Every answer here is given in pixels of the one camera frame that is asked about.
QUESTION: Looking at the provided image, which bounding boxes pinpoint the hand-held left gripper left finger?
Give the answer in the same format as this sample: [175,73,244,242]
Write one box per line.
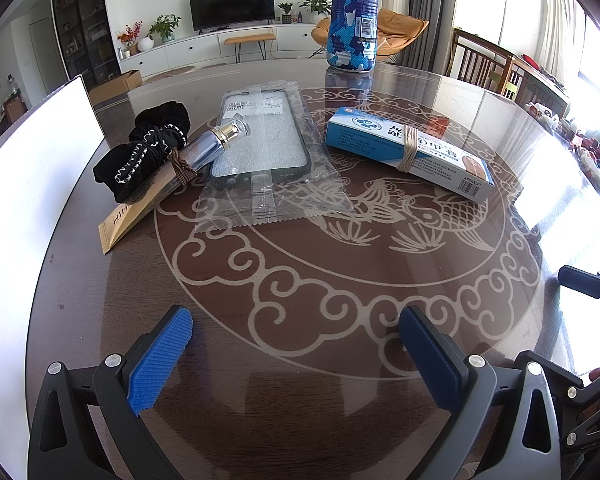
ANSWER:
[28,305,195,480]

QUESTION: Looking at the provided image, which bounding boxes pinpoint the white and blue medicine box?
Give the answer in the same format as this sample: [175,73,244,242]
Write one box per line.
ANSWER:
[325,106,497,204]

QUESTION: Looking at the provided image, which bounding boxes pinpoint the white partition board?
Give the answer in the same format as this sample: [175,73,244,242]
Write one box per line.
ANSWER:
[0,75,106,466]

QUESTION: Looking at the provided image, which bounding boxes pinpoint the black velvet rhinestone scrunchie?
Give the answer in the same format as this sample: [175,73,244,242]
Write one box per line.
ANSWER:
[129,100,193,151]

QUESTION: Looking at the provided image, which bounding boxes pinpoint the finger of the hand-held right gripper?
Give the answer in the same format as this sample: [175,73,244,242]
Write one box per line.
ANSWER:
[515,350,589,403]
[557,265,600,341]

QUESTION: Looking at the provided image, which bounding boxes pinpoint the grey curtain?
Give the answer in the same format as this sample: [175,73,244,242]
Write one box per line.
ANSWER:
[410,0,456,76]

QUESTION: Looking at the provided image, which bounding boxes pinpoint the phone case in clear bag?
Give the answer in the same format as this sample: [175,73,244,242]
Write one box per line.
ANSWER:
[195,80,356,233]

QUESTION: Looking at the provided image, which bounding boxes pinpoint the red flowers in vase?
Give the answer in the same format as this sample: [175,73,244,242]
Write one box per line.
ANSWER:
[116,21,143,56]

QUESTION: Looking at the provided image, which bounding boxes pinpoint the wooden slatted chair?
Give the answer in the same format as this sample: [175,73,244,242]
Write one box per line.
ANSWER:
[505,55,571,121]
[450,28,513,96]

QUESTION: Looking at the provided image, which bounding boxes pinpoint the white television cabinet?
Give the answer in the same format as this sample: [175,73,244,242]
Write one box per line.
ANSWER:
[117,22,331,77]

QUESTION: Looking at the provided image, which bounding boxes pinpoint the black television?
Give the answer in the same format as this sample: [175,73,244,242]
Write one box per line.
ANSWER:
[188,0,276,33]

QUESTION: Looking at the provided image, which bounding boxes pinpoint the dark patterned glass desktop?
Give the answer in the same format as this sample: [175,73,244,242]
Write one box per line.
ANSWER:
[25,55,600,480]

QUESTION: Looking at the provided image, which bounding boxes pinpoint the blue camouflage bottle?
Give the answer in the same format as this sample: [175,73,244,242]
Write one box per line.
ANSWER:
[326,0,383,73]

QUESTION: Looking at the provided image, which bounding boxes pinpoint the dark glass display cabinet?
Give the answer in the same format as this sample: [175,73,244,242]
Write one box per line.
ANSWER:
[50,0,121,88]

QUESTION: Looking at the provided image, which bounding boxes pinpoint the pile of colourful clutter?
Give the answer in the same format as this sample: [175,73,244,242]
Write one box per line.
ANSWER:
[525,100,600,206]

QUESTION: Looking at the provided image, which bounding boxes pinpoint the black beaded scrunchie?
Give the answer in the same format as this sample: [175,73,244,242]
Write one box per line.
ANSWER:
[92,137,176,206]

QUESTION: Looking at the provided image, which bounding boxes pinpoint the brown cord tie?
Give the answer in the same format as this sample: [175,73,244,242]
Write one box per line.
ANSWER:
[166,149,198,184]

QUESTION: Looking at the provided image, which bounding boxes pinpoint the small silver spray bottle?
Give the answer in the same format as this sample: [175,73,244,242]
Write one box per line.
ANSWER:
[185,112,251,171]

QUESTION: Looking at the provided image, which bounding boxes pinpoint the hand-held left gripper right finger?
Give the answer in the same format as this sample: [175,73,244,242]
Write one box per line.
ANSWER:
[397,305,563,480]

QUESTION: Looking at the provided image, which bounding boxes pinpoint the broad-leaf potted plant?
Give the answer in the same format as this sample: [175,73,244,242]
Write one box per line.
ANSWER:
[298,0,332,23]

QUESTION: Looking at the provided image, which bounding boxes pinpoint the wooden bench with metal legs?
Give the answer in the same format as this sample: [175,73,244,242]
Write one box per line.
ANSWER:
[223,33,277,63]

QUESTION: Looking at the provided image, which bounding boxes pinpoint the white door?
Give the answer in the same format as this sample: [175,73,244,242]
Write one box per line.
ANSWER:
[27,17,56,98]

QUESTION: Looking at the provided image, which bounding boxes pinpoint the round wooden coffee table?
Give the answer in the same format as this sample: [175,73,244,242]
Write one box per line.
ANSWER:
[142,65,197,83]

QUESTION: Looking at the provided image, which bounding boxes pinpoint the cardboard box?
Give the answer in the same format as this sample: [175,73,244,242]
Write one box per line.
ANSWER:
[87,69,143,106]

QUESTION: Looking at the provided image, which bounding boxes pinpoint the leafy green potted plant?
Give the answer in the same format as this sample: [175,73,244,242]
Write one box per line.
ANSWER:
[147,14,182,43]

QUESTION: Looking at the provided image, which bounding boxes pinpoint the orange lounge chair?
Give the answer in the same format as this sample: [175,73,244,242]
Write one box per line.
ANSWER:
[311,8,430,58]

